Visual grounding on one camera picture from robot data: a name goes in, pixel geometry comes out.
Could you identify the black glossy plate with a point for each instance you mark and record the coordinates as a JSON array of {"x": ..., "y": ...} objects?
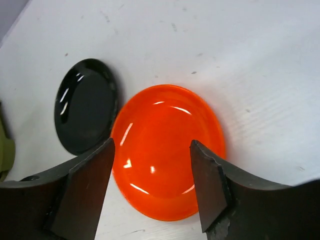
[{"x": 86, "y": 106}]

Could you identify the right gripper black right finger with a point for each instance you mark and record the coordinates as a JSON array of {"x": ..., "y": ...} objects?
[{"x": 234, "y": 204}]

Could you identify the olive green plastic bin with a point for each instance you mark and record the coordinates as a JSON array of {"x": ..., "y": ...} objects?
[{"x": 7, "y": 147}]

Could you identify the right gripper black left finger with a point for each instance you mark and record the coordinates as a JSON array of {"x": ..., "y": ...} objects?
[{"x": 62, "y": 203}]

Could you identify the orange glossy plate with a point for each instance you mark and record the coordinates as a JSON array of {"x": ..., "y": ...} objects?
[{"x": 152, "y": 135}]

